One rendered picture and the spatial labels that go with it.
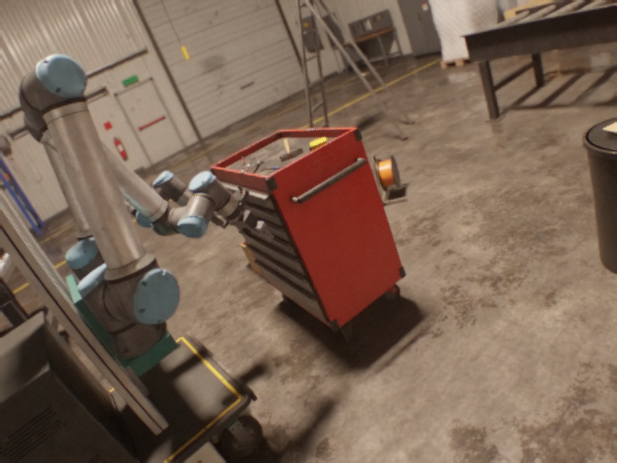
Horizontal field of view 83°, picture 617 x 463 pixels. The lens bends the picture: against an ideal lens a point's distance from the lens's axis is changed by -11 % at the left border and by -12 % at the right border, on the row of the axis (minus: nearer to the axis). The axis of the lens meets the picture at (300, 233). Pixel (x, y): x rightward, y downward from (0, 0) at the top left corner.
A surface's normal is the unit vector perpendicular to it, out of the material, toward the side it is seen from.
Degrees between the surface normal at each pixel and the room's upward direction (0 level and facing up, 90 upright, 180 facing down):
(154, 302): 95
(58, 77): 83
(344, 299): 90
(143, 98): 90
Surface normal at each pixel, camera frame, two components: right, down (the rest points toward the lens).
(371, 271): 0.50, 0.20
